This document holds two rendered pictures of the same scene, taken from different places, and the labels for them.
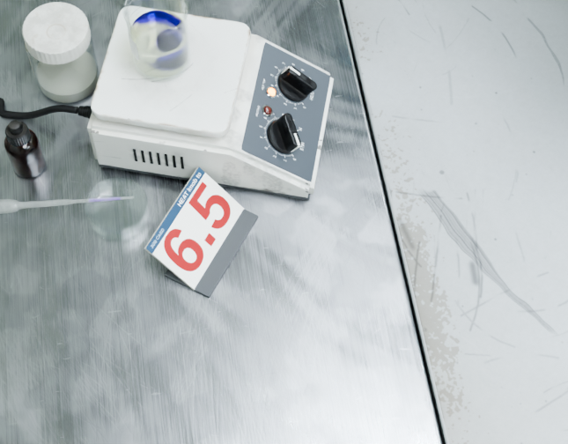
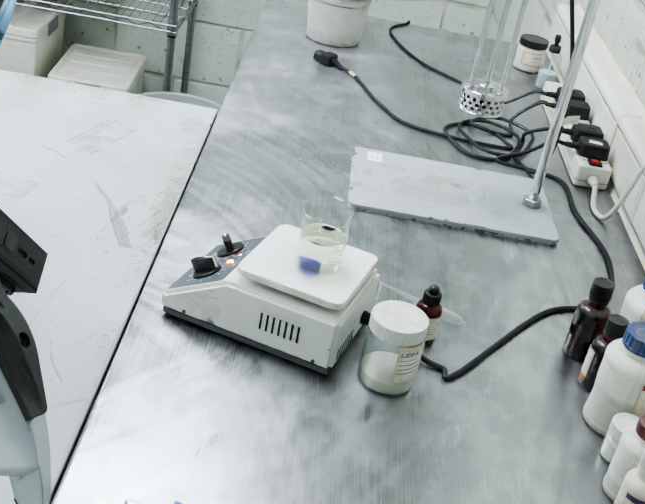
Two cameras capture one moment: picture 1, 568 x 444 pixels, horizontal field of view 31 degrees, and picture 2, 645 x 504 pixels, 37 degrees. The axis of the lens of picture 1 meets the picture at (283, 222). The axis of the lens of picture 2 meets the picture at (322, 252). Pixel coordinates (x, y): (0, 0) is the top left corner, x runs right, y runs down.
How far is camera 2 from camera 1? 143 cm
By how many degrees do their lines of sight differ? 88
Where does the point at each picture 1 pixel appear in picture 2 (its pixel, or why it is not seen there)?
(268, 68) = (226, 270)
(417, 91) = (87, 294)
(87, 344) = (387, 252)
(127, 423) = (367, 222)
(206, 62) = (282, 256)
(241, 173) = not seen: hidden behind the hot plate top
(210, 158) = not seen: hidden behind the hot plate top
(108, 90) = (363, 262)
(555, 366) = (106, 173)
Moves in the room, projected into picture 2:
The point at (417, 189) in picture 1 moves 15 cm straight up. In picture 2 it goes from (131, 250) to (141, 134)
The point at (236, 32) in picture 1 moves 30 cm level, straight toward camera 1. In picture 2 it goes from (250, 265) to (307, 154)
